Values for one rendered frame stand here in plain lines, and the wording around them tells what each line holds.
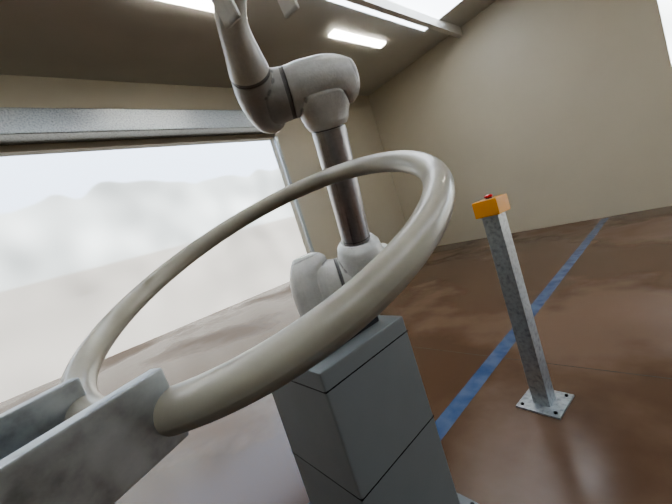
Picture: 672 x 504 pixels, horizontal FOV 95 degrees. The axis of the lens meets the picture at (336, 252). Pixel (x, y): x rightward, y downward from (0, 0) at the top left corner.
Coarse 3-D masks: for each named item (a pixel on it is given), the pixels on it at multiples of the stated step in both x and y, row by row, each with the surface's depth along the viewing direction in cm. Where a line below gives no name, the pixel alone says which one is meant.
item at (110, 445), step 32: (64, 384) 24; (128, 384) 18; (160, 384) 19; (0, 416) 21; (32, 416) 22; (64, 416) 23; (96, 416) 16; (128, 416) 18; (0, 448) 20; (32, 448) 14; (64, 448) 15; (96, 448) 16; (128, 448) 17; (160, 448) 19; (0, 480) 13; (32, 480) 14; (64, 480) 15; (96, 480) 16; (128, 480) 17
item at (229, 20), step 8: (216, 0) 40; (224, 0) 39; (232, 0) 39; (216, 8) 40; (224, 8) 40; (232, 8) 39; (224, 16) 40; (232, 16) 40; (240, 16) 40; (224, 24) 41; (232, 24) 41
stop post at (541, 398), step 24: (480, 216) 149; (504, 216) 148; (504, 240) 145; (504, 264) 149; (504, 288) 152; (528, 312) 150; (528, 336) 150; (528, 360) 153; (528, 384) 157; (528, 408) 155; (552, 408) 150
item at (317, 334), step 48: (288, 192) 59; (432, 192) 26; (432, 240) 23; (144, 288) 47; (384, 288) 20; (96, 336) 37; (288, 336) 19; (336, 336) 19; (96, 384) 30; (192, 384) 19; (240, 384) 18
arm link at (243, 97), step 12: (276, 72) 77; (264, 84) 75; (276, 84) 77; (240, 96) 76; (252, 96) 76; (264, 96) 77; (276, 96) 77; (288, 96) 78; (252, 108) 79; (264, 108) 79; (276, 108) 80; (288, 108) 80; (252, 120) 83; (264, 120) 83; (276, 120) 83; (288, 120) 85; (264, 132) 89
